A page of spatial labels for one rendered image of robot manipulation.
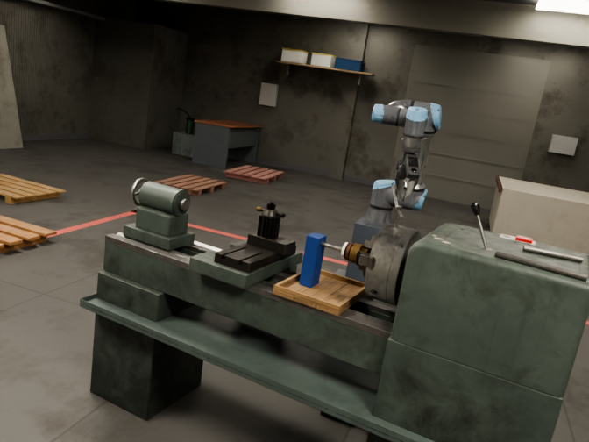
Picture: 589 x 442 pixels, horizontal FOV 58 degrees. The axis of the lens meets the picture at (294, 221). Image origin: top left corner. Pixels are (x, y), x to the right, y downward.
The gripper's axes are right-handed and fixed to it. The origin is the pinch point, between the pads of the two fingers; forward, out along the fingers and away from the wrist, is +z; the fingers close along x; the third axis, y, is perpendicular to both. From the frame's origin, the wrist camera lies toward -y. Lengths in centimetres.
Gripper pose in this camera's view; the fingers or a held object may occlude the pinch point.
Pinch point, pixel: (403, 198)
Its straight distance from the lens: 215.7
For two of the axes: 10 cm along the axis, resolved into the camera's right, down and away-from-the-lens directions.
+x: -9.9, -1.1, 0.0
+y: 0.3, -3.2, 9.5
